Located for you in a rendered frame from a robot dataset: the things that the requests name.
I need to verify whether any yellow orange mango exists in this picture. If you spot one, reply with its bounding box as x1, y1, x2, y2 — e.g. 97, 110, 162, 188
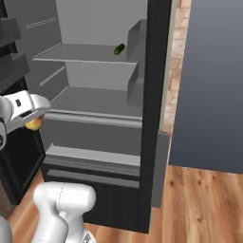
24, 116, 45, 132

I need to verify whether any black fridge with grey interior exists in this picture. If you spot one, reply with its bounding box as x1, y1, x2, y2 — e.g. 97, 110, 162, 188
5, 0, 150, 234

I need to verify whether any grey fridge shelf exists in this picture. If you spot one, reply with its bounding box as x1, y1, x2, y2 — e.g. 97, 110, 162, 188
31, 43, 140, 66
44, 85, 143, 129

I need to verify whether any green cucumber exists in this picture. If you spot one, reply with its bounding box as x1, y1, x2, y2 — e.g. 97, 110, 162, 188
113, 43, 126, 56

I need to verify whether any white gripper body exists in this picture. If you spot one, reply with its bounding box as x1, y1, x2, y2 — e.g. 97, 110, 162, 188
23, 93, 52, 123

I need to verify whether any blue grey cabinet panel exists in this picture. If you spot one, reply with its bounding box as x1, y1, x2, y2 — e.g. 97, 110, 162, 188
168, 0, 243, 175

